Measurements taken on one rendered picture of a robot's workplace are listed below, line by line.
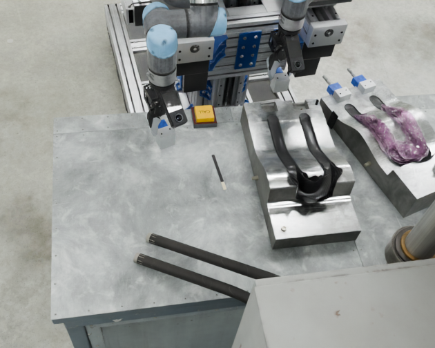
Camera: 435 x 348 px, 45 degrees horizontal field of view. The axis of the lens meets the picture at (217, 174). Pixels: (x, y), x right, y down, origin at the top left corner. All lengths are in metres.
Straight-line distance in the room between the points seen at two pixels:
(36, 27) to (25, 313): 1.80
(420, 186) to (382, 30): 2.18
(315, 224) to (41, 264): 1.33
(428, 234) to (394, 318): 0.26
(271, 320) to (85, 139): 1.16
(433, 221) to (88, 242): 0.96
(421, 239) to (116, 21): 2.40
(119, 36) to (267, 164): 1.63
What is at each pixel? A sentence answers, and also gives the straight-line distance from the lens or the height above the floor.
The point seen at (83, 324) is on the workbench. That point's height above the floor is 0.69.
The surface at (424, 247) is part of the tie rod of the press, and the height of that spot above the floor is 1.34.
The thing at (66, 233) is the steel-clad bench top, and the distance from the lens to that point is 1.59.
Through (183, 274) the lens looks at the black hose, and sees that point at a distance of 1.45.
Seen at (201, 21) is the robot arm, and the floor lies 1.27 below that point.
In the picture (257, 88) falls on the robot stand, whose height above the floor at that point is 0.21.
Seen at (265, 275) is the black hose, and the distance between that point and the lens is 1.41.
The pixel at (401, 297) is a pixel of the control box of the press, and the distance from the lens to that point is 0.83.
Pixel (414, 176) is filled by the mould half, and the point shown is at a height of 0.91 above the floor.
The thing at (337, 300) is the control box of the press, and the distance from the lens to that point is 0.79.
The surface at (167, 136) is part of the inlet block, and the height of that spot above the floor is 0.96.
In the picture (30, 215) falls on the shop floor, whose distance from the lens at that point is 2.61.
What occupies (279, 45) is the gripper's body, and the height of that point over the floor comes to 1.09.
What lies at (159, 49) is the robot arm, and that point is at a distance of 1.34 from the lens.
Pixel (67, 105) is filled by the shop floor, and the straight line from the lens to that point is 3.00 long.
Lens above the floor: 2.17
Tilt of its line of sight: 54 degrees down
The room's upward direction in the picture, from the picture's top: 9 degrees clockwise
